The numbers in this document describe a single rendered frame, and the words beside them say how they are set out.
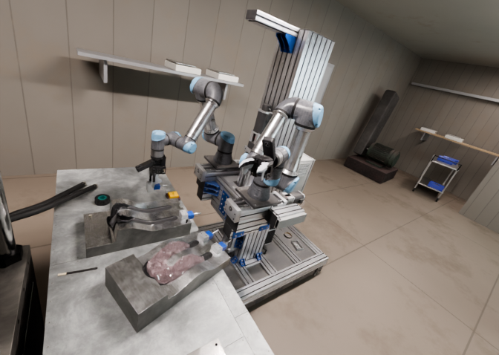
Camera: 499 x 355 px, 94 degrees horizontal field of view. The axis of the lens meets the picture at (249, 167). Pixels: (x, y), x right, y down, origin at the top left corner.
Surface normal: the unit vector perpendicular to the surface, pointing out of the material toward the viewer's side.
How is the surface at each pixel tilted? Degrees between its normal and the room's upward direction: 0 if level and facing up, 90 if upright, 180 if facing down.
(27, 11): 90
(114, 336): 0
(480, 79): 90
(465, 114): 90
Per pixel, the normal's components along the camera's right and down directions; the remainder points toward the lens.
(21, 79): 0.55, 0.47
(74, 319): 0.24, -0.89
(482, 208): -0.80, 0.05
